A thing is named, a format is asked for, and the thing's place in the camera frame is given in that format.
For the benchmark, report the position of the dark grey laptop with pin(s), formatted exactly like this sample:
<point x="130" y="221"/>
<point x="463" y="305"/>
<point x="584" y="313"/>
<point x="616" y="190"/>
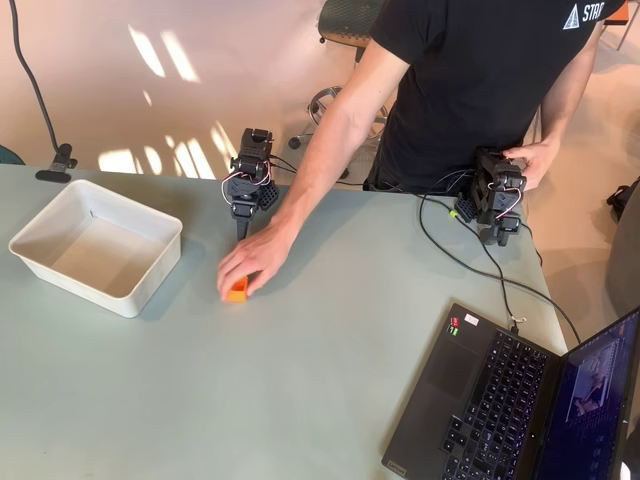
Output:
<point x="500" y="390"/>

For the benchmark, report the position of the orange topped metal table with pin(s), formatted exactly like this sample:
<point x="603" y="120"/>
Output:
<point x="617" y="17"/>

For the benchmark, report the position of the person's right hand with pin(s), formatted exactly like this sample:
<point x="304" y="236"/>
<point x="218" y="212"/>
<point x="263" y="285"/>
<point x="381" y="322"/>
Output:
<point x="255" y="255"/>

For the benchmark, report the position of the person's left forearm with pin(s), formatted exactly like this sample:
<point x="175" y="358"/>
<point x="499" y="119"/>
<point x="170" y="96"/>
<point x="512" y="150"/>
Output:
<point x="557" y="115"/>

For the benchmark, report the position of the metal stool with dark seat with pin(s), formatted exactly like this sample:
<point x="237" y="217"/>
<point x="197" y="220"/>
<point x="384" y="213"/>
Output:
<point x="345" y="20"/>

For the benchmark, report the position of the teal chair edge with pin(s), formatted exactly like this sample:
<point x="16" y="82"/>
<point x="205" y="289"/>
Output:
<point x="7" y="156"/>

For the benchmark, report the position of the white plastic bin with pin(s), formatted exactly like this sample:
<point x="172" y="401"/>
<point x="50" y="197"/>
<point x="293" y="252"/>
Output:
<point x="100" y="250"/>

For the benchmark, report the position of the person's left hand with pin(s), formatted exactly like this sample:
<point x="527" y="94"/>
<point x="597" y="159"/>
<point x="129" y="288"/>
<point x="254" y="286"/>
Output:
<point x="537" y="162"/>

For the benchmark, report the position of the black backpack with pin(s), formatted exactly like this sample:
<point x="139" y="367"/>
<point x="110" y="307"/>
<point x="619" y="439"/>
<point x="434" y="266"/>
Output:
<point x="622" y="200"/>

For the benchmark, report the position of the person's right forearm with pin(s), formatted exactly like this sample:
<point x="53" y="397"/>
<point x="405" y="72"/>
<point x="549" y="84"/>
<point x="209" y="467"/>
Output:
<point x="325" y="160"/>

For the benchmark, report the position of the black follower robot arm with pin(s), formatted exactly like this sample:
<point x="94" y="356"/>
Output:
<point x="252" y="150"/>

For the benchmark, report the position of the person in black t-shirt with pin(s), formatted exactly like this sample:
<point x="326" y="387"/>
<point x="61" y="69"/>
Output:
<point x="475" y="75"/>

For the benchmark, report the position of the orange cube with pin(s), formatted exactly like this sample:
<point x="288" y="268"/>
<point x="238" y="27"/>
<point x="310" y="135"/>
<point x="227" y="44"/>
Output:
<point x="236" y="296"/>

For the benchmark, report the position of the black leader arm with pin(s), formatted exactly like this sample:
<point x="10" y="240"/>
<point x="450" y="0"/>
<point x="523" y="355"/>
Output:
<point x="500" y="200"/>

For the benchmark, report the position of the grey beanbag seat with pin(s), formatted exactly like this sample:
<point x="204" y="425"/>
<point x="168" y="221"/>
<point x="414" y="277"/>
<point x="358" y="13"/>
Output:
<point x="625" y="270"/>

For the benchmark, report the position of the black gooseneck camera mount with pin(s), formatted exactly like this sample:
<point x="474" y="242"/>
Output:
<point x="62" y="156"/>

